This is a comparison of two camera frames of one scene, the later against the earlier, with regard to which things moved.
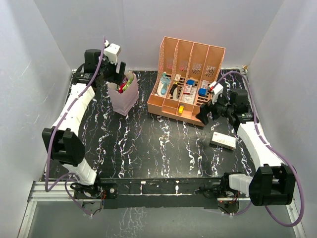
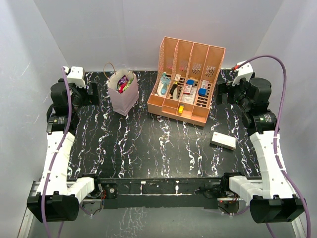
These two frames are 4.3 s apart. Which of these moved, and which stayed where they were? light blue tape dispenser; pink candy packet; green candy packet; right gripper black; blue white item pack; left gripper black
Moved: left gripper black; right gripper black
Stayed: light blue tape dispenser; pink candy packet; blue white item pack; green candy packet
